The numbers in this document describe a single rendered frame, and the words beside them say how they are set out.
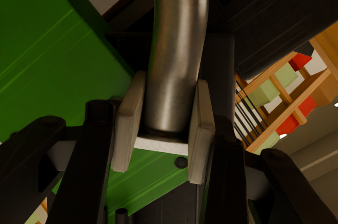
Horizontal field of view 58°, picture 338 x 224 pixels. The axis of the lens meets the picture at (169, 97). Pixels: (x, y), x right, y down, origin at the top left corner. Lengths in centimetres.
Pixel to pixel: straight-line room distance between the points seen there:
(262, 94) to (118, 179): 330
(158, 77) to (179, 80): 1
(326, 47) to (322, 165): 690
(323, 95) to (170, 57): 408
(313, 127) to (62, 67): 954
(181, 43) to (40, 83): 11
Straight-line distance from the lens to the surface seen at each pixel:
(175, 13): 16
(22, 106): 24
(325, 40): 99
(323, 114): 964
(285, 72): 383
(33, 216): 669
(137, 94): 15
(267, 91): 353
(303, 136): 974
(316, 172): 787
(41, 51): 22
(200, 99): 16
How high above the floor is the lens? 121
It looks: level
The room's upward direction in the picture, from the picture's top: 145 degrees clockwise
